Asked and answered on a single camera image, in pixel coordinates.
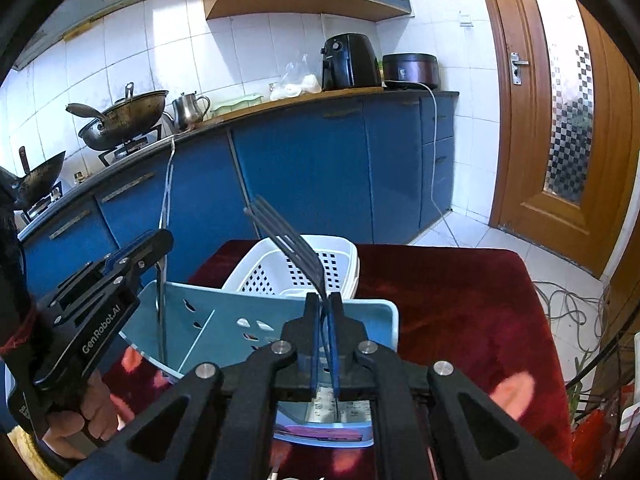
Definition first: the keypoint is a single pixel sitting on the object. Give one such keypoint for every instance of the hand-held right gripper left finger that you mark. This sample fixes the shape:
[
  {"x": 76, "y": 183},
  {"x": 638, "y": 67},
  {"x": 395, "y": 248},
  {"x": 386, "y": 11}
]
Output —
[{"x": 318, "y": 360}]

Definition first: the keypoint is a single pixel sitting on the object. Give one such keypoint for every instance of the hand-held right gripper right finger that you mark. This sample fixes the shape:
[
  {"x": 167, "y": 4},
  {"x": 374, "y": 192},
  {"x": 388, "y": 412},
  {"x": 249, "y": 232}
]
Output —
[{"x": 335, "y": 360}]

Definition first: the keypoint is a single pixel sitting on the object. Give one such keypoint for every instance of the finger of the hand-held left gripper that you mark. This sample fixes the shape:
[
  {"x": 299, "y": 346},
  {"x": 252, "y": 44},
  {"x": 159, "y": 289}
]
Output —
[
  {"x": 147, "y": 252},
  {"x": 95, "y": 275}
]

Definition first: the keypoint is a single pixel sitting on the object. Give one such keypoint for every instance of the long thin metal utensil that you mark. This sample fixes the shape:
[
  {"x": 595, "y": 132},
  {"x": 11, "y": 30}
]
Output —
[{"x": 166, "y": 195}]

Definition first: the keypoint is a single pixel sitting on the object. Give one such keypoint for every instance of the light blue plastic utensil holder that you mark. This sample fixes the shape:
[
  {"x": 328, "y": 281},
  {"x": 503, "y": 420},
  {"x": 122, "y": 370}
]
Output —
[{"x": 225, "y": 312}]

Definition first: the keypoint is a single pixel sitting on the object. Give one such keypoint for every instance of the white perforated plastic basket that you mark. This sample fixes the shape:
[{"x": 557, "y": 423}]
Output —
[{"x": 270, "y": 270}]

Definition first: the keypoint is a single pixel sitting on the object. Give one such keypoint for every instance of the person's left hand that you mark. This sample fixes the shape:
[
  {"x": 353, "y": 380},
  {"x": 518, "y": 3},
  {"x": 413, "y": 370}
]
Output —
[{"x": 92, "y": 415}]

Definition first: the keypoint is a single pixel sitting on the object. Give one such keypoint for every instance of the gas stove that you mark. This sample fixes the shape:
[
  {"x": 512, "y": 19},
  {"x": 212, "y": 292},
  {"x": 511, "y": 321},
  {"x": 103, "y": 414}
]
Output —
[{"x": 130, "y": 147}]

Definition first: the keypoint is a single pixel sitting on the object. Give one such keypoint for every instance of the small black wok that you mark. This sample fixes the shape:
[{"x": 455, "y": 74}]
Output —
[{"x": 42, "y": 175}]

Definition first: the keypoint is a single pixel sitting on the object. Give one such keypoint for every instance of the red floral blanket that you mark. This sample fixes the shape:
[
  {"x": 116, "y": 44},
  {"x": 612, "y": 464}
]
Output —
[{"x": 450, "y": 300}]

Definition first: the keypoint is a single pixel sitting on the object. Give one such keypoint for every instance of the large black wok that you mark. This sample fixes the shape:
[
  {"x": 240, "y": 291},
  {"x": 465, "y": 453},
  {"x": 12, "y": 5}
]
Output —
[{"x": 130, "y": 120}]

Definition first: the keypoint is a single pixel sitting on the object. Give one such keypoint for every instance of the steel kettle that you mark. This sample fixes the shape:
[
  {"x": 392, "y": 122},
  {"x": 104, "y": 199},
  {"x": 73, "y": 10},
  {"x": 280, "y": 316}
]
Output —
[{"x": 187, "y": 110}]

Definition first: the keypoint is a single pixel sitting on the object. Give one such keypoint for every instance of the green plastic tray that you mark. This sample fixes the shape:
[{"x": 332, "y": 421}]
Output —
[{"x": 235, "y": 105}]

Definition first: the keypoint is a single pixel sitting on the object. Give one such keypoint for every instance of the blue kitchen base cabinet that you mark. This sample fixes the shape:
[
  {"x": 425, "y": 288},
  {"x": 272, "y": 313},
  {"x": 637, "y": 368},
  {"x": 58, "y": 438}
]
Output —
[{"x": 310, "y": 165}]

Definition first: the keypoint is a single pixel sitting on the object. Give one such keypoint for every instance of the clear plastic bags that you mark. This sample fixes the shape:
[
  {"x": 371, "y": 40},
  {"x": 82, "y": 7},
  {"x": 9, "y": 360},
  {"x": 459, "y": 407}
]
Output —
[{"x": 297, "y": 82}]

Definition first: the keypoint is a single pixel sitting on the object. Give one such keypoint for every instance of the wooden door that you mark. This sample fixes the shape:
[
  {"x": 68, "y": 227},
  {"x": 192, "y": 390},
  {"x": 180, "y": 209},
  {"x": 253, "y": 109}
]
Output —
[{"x": 525, "y": 170}]

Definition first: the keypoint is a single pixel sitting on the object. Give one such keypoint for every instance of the black metal rack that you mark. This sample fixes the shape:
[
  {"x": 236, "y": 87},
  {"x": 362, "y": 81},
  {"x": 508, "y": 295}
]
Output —
[{"x": 607, "y": 375}]

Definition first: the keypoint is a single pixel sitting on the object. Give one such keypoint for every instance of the red plastic bag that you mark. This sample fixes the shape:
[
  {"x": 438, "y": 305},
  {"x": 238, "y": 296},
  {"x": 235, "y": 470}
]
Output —
[{"x": 597, "y": 435}]

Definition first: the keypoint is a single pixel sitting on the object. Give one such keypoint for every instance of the black air fryer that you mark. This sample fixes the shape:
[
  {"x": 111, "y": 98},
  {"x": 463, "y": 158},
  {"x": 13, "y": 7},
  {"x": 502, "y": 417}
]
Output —
[{"x": 350, "y": 62}]

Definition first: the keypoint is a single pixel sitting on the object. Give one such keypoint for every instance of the dark rice cooker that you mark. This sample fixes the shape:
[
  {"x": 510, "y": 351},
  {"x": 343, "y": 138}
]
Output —
[{"x": 411, "y": 72}]

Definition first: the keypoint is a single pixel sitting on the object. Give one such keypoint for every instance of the white wall switch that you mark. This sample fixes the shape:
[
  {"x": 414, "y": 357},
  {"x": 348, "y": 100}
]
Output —
[{"x": 466, "y": 18}]

